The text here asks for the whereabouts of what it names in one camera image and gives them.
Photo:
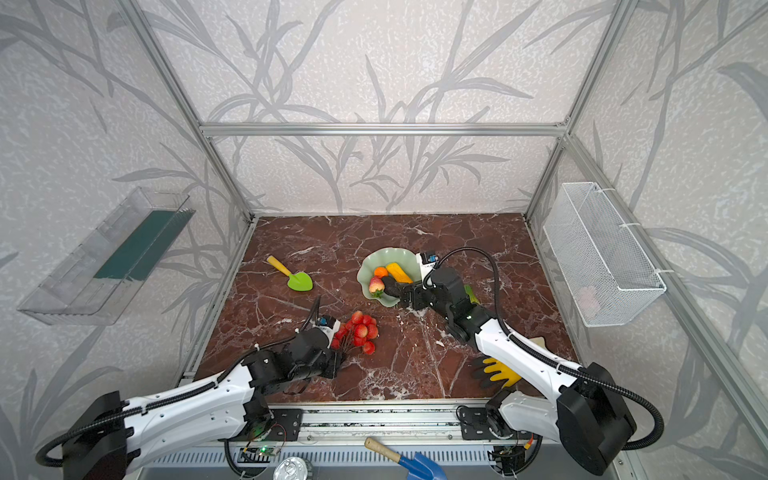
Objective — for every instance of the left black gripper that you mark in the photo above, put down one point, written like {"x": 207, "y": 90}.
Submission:
{"x": 330, "y": 358}

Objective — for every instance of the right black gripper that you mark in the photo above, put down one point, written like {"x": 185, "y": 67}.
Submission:
{"x": 411, "y": 294}

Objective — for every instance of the dark fake avocado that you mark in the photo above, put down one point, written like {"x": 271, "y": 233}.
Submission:
{"x": 393, "y": 288}

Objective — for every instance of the yellow orange fake mango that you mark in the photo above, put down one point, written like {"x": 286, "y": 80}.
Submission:
{"x": 398, "y": 274}

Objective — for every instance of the red green fake apple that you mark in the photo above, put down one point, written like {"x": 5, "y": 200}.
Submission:
{"x": 376, "y": 287}

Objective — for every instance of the red fake cherry bunch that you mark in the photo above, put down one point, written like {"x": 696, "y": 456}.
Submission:
{"x": 357, "y": 334}

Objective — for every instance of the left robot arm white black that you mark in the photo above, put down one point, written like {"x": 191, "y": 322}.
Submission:
{"x": 116, "y": 436}

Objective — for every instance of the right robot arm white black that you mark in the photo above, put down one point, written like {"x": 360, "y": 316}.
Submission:
{"x": 580, "y": 407}

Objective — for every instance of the light green scalloped fruit bowl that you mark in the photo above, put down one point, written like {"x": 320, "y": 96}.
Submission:
{"x": 398, "y": 262}

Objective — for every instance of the yellow green fake squash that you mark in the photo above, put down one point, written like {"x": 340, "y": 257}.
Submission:
{"x": 470, "y": 293}

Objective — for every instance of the silver metal can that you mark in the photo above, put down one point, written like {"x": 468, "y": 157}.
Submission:
{"x": 293, "y": 468}

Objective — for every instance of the yellow black work glove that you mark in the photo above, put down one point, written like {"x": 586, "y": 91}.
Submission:
{"x": 491, "y": 372}

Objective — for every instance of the pink item in basket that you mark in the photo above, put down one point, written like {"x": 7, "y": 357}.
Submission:
{"x": 588, "y": 302}

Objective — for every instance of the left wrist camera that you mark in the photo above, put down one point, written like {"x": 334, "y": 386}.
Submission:
{"x": 328, "y": 323}

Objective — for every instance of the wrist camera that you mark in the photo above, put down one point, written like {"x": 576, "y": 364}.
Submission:
{"x": 427, "y": 261}
{"x": 328, "y": 323}

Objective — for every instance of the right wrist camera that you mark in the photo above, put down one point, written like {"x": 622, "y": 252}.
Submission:
{"x": 427, "y": 261}

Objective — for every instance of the green toy spatula yellow handle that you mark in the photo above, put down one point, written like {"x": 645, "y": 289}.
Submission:
{"x": 300, "y": 282}

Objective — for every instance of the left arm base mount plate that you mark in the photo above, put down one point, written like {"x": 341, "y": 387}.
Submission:
{"x": 282, "y": 424}

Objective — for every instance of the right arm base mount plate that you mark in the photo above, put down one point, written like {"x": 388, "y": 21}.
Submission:
{"x": 475, "y": 426}

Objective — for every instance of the blue trowel wooden handle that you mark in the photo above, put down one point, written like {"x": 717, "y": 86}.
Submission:
{"x": 419, "y": 466}

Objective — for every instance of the white wire mesh basket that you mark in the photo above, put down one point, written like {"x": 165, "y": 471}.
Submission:
{"x": 594, "y": 245}

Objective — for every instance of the clear plastic wall tray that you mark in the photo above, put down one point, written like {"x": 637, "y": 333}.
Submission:
{"x": 95, "y": 283}

